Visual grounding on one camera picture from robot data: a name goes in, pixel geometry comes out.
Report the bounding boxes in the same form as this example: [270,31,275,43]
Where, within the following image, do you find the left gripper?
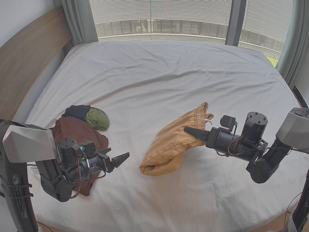
[80,148,130,179]

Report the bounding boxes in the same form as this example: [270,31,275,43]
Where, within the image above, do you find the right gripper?
[206,127,243,158]

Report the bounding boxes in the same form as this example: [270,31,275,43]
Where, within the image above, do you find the tan shorts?
[140,102,215,176]

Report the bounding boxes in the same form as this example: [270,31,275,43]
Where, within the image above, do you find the bed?
[0,6,309,232]

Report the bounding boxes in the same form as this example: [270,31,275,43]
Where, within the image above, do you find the green garment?
[86,108,110,131]

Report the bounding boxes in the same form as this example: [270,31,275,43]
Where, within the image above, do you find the brown shorts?
[48,117,109,196]

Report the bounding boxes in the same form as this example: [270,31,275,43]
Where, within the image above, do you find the black garment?
[61,105,92,124]

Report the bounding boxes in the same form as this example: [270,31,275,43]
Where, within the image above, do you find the grey-green curtain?
[51,0,98,46]
[275,0,309,89]

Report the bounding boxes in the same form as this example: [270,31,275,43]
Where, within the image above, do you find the window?
[87,0,296,68]

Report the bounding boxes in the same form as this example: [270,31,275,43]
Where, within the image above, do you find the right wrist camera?
[219,115,238,133]

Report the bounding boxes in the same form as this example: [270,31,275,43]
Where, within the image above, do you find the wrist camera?
[219,115,238,133]
[81,141,95,154]

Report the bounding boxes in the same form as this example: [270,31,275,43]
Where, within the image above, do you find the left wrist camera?
[81,141,95,154]

